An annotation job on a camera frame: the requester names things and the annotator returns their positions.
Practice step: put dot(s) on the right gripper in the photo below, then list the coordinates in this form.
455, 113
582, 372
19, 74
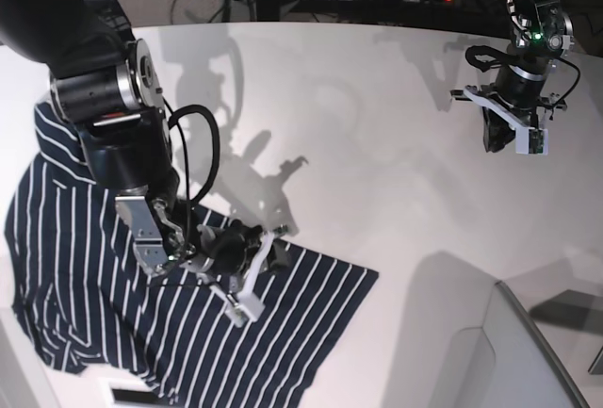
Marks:
167, 234

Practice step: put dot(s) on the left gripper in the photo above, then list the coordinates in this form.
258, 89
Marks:
509, 106

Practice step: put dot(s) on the navy white striped t-shirt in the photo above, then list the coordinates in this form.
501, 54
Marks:
81, 297

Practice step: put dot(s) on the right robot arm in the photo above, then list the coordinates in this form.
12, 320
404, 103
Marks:
103, 83

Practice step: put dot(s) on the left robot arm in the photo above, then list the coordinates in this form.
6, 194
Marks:
544, 24

